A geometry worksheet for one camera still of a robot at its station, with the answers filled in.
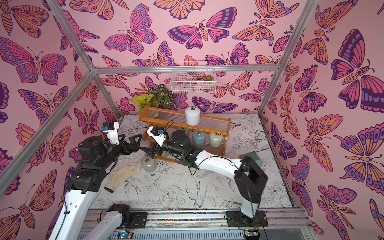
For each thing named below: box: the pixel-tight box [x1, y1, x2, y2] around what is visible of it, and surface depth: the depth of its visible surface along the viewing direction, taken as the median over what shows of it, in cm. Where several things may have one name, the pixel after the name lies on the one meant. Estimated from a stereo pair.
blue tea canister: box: [192, 130, 207, 147], surface depth 81 cm
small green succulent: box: [203, 75, 214, 81], surface depth 94 cm
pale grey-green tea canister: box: [209, 132, 223, 148], surface depth 81 cm
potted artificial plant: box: [131, 84, 176, 112], surface depth 102 cm
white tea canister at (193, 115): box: [186, 105, 201, 126], surface depth 74 cm
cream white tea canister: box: [141, 156, 157, 173], surface depth 89 cm
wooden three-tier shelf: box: [138, 106, 232, 161], surface depth 77 cm
